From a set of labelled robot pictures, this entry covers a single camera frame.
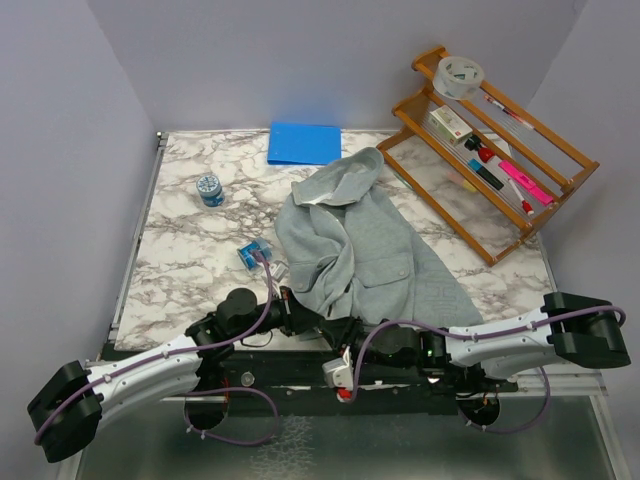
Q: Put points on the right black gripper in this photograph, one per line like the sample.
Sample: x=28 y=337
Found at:
x=345 y=332

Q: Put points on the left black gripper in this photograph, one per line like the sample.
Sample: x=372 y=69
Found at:
x=296 y=319

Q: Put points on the grey zip jacket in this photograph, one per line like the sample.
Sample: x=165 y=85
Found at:
x=351 y=253

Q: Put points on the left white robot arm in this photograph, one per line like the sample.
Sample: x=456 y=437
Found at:
x=77 y=401

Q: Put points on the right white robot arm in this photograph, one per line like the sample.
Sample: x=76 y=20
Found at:
x=581 y=330

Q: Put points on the blue lying jar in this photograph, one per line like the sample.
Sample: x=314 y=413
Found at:
x=251 y=254

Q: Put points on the blue upright jar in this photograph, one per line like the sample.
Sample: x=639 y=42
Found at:
x=210 y=190

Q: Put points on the blue binder folder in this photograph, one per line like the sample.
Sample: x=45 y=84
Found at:
x=302 y=144

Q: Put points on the blue black marker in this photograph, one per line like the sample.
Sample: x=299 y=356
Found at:
x=485 y=174

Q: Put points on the wooden tiered rack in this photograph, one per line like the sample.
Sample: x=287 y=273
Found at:
x=490 y=169

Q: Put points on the white red marker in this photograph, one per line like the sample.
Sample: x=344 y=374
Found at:
x=527 y=208

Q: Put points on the pink highlighter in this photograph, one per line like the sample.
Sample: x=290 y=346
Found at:
x=527 y=183

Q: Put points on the small white green box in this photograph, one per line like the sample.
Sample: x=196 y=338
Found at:
x=452 y=127

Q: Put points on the red white pen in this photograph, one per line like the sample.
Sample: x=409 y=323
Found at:
x=494 y=102

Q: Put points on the clear tape roll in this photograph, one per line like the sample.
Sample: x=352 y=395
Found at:
x=458 y=78

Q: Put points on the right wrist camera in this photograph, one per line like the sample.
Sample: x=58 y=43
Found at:
x=338 y=373

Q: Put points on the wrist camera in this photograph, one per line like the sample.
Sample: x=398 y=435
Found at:
x=278 y=270
x=338 y=373

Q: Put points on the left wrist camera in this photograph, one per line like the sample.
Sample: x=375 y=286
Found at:
x=278 y=270

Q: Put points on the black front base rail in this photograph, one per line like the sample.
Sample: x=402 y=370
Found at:
x=410 y=380

